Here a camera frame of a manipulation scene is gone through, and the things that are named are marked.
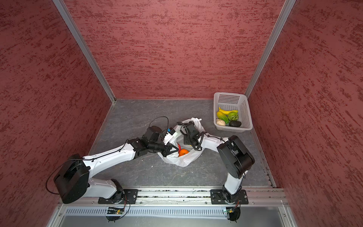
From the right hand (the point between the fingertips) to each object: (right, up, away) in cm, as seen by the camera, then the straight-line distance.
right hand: (188, 141), depth 95 cm
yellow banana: (+32, +20, +14) cm, 40 cm away
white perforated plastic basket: (+39, +29, +21) cm, 53 cm away
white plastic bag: (-8, -5, -19) cm, 22 cm away
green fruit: (+26, +17, +8) cm, 32 cm away
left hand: (-7, -3, -17) cm, 19 cm away
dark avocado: (+34, +12, +5) cm, 37 cm away
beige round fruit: (+24, +12, +4) cm, 27 cm away
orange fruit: (-3, -5, -9) cm, 11 cm away
